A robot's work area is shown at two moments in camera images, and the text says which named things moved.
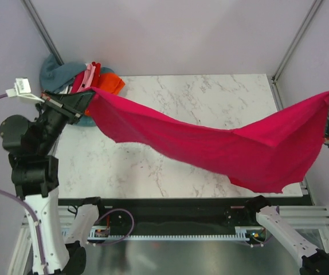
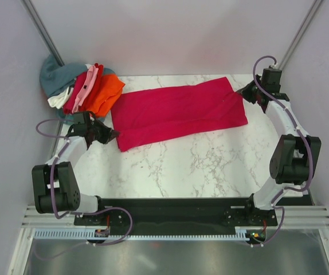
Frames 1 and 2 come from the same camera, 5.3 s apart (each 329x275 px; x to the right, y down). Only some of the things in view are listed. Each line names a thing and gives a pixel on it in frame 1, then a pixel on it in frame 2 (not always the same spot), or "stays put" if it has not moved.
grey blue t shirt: (55, 77) stays put
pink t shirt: (89, 72) stays put
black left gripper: (73, 105) -> (109, 134)
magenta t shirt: (273, 154) -> (146, 112)
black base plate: (166, 217) stays put
